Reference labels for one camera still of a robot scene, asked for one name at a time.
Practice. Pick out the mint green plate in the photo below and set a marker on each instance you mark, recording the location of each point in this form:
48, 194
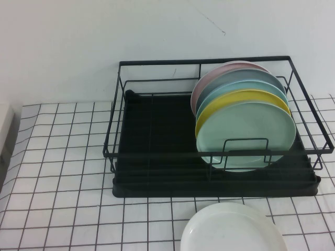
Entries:
248, 123

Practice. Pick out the pink plate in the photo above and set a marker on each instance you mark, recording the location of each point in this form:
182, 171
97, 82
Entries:
206, 78

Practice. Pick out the yellow plate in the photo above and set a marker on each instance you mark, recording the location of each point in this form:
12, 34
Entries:
230, 97

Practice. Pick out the light blue plate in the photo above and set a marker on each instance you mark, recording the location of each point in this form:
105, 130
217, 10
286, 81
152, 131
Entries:
235, 87

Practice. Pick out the grey plate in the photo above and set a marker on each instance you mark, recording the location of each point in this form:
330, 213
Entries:
235, 76

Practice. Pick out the white plate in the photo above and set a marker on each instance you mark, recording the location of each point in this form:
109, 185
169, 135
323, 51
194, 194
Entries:
230, 230

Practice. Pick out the black plastic drip tray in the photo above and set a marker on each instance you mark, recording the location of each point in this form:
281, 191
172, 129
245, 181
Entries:
162, 123

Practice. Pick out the white black grid tablecloth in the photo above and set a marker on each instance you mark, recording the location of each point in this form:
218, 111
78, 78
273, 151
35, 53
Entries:
62, 157

